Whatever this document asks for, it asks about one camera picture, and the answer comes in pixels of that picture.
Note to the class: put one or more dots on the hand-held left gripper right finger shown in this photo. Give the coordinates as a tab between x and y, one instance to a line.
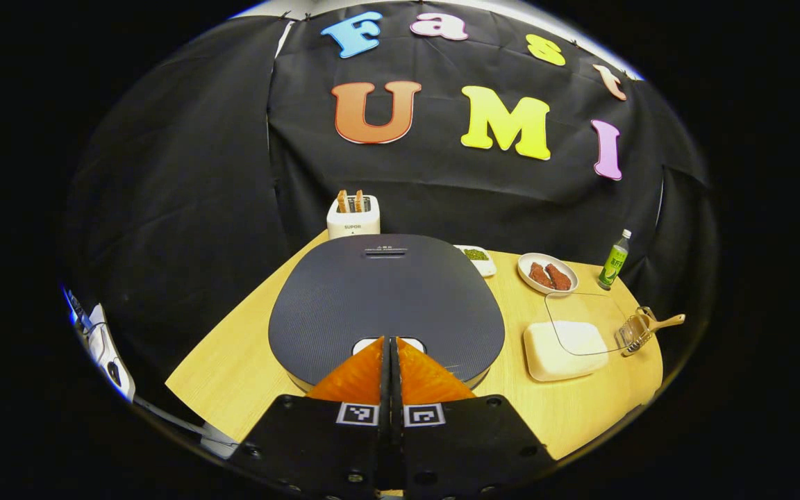
469	444

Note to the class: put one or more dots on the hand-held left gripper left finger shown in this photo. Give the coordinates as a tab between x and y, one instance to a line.
317	444

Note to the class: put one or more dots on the clear box of rice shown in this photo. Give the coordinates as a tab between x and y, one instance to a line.
553	354

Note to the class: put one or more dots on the dark lid silver rice cooker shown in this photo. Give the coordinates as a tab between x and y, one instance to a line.
386	298

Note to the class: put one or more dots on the wooden spoon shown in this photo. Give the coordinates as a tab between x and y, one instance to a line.
664	323

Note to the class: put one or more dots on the brown meat piece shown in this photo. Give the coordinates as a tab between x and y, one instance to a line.
560	278
541	276

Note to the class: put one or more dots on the white round plate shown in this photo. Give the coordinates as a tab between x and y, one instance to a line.
526	267

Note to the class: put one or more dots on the white divided bean dish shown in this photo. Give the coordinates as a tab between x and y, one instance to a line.
476	255

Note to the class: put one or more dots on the black computer mouse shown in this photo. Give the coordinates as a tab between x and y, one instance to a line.
114	373

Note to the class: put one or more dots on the white toaster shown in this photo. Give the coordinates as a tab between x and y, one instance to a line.
353	226

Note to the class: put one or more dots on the green tea bottle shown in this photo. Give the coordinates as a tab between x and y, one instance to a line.
612	264

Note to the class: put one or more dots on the white side desk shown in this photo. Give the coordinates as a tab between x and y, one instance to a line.
98	340

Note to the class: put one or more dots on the toast slice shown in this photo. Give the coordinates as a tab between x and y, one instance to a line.
358	201
342	201

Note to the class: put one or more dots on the black backdrop cloth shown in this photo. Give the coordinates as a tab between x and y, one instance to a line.
198	208

